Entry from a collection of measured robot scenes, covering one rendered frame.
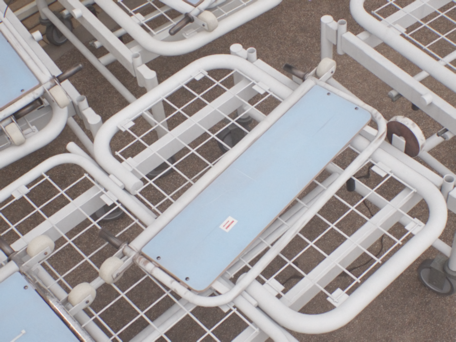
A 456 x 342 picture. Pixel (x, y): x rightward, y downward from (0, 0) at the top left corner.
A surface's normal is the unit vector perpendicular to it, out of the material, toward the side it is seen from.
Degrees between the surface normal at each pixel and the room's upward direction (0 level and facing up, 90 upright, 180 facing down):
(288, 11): 0
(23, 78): 7
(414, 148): 90
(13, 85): 7
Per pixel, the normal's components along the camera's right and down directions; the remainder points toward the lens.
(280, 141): -0.07, -0.63
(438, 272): -0.62, 0.64
